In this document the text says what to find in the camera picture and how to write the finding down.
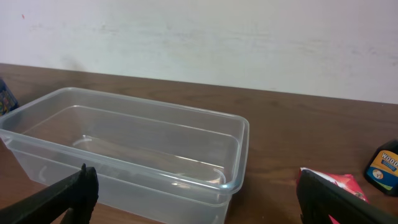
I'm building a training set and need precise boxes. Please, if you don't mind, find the blue cool fever box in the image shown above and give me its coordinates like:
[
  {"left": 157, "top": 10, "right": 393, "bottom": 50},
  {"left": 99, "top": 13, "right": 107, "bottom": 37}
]
[{"left": 0, "top": 79, "right": 19, "bottom": 116}]

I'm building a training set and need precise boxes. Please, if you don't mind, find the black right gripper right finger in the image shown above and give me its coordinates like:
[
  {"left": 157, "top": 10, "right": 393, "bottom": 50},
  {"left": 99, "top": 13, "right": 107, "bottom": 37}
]
[{"left": 295, "top": 169, "right": 398, "bottom": 224}]

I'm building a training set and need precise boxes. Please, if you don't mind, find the dark bottle yellow label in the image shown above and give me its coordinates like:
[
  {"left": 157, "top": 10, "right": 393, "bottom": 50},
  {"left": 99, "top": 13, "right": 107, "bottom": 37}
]
[{"left": 364, "top": 138, "right": 397, "bottom": 197}]

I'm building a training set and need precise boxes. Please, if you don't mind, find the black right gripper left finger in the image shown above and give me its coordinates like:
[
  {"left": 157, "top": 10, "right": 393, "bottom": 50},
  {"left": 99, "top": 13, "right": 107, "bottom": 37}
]
[{"left": 1, "top": 164, "right": 99, "bottom": 224}]

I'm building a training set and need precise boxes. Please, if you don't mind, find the red panadol box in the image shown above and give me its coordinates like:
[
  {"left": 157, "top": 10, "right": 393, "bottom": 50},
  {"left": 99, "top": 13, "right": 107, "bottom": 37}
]
[{"left": 297, "top": 167, "right": 369, "bottom": 224}]

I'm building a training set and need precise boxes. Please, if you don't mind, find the clear plastic container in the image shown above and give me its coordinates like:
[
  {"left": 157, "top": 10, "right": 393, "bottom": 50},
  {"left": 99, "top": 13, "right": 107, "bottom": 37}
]
[{"left": 1, "top": 88, "right": 249, "bottom": 223}]

